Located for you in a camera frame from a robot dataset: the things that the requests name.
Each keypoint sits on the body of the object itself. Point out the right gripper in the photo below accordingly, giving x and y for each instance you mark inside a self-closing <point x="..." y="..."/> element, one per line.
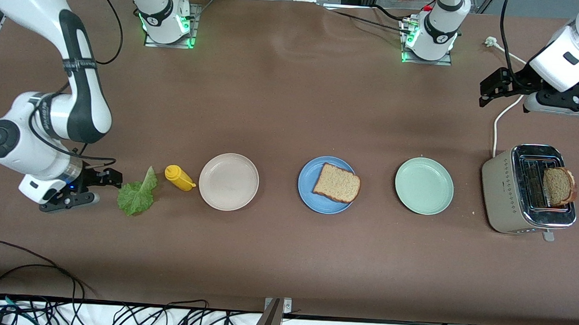
<point x="91" y="176"/>

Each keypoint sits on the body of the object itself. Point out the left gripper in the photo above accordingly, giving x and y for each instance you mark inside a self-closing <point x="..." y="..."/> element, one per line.
<point x="521" y="80"/>

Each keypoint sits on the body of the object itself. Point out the green lettuce leaf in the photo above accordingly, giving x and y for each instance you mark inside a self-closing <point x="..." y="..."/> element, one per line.
<point x="136" y="197"/>

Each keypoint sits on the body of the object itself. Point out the yellow mustard squeeze bottle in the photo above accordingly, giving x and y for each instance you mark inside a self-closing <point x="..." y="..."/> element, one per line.
<point x="177" y="177"/>

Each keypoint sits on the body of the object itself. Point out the brown bread slice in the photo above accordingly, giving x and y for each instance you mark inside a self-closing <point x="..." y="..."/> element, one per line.
<point x="336" y="183"/>
<point x="559" y="186"/>

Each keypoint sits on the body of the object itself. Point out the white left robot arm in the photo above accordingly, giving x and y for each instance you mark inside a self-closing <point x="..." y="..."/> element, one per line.
<point x="437" y="27"/>

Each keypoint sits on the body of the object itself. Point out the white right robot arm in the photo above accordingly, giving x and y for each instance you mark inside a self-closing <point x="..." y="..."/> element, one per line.
<point x="32" y="0"/>

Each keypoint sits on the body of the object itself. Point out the beige round plate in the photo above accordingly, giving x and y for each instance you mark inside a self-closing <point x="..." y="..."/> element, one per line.
<point x="228" y="182"/>

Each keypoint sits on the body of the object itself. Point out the mint green round plate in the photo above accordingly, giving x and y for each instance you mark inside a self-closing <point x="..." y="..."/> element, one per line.
<point x="424" y="186"/>

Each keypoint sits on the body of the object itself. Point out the blue round plate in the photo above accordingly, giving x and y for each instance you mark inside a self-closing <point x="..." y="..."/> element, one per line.
<point x="312" y="197"/>

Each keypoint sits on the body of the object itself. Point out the beige chrome toaster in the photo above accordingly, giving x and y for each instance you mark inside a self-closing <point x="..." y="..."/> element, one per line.
<point x="500" y="196"/>

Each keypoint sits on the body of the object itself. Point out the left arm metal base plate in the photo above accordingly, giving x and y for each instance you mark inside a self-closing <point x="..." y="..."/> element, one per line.
<point x="445" y="62"/>

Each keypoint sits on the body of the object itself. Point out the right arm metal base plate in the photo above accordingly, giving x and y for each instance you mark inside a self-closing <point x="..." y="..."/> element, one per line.
<point x="194" y="36"/>

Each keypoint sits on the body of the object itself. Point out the grey metal table bracket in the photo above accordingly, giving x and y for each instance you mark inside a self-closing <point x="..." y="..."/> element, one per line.
<point x="270" y="323"/>

